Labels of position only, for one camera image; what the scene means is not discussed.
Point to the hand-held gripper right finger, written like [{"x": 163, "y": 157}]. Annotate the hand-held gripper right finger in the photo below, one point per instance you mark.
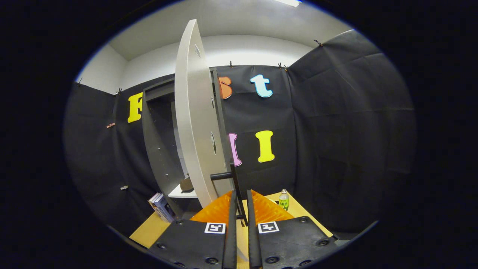
[{"x": 291, "y": 243}]

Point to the long ceiling light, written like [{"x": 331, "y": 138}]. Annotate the long ceiling light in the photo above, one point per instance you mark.
[{"x": 288, "y": 2}]

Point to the black backdrop cloth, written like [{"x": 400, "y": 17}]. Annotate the black backdrop cloth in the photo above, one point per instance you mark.
[{"x": 336, "y": 130}]

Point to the clear green label bottle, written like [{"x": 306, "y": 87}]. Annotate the clear green label bottle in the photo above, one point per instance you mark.
[{"x": 284, "y": 201}]

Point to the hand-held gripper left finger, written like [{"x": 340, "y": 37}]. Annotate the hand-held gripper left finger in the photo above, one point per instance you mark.
[{"x": 194, "y": 243}]

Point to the blue book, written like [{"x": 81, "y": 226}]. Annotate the blue book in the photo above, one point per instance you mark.
[{"x": 164, "y": 209}]

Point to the grey shoe cabinet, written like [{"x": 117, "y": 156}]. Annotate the grey shoe cabinet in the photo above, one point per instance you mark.
[{"x": 164, "y": 149}]

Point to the brown fluffy shoe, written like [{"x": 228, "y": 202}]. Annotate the brown fluffy shoe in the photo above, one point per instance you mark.
[{"x": 186, "y": 185}]

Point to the beige shoe cabinet door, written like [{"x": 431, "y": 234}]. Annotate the beige shoe cabinet door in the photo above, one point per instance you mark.
[{"x": 190, "y": 112}]

